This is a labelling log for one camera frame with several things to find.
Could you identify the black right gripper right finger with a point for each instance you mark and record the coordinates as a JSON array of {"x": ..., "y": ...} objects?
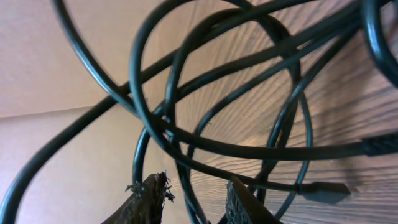
[{"x": 242, "y": 207}]

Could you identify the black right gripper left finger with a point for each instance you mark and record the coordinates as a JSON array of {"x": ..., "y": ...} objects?
[{"x": 146, "y": 203}]

